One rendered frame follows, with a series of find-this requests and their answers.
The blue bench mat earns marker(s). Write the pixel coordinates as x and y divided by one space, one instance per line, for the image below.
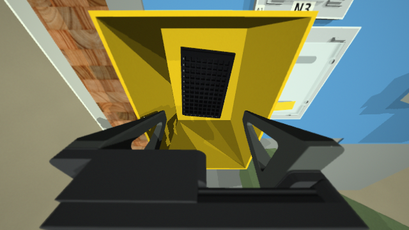
360 100

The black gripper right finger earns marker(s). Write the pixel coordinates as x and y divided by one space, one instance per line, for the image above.
298 149

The yellow open-top bin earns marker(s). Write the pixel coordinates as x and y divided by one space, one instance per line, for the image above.
144 48

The black multi-well plate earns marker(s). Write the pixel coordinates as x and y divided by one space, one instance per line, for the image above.
205 76

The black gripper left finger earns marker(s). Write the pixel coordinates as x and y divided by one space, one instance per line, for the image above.
121 137

